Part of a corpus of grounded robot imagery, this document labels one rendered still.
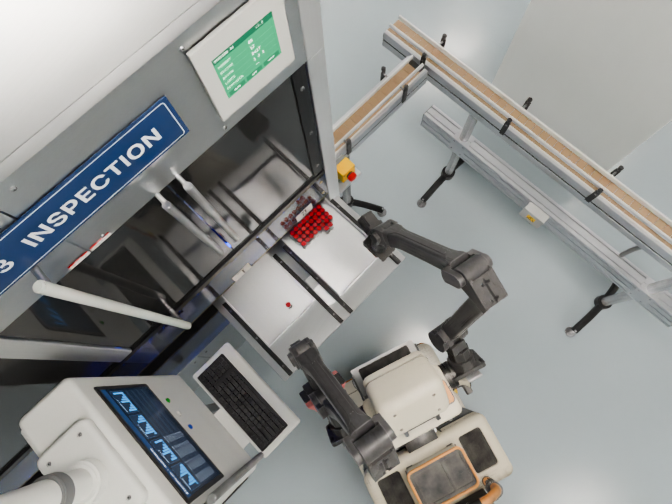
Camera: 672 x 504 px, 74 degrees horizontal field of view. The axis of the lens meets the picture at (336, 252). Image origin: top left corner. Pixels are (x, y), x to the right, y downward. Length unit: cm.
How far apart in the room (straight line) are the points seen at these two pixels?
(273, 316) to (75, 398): 81
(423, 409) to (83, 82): 112
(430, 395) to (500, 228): 179
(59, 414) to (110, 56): 89
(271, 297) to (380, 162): 145
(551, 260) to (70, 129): 267
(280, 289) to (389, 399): 76
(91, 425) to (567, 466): 240
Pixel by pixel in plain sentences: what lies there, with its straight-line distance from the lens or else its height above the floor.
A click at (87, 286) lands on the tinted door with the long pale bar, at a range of 121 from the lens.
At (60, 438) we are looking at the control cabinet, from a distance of 134.
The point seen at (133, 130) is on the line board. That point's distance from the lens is 90.
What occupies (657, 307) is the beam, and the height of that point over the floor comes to 52.
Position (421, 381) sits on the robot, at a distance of 134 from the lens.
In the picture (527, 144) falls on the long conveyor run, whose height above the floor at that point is 93.
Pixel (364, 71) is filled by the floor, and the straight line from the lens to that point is 337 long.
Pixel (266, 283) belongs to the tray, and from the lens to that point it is 190.
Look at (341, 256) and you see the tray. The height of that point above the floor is 88.
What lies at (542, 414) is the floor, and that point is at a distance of 291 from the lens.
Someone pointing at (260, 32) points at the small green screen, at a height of 200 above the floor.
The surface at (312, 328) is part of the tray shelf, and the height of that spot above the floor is 88.
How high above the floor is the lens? 271
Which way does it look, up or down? 75 degrees down
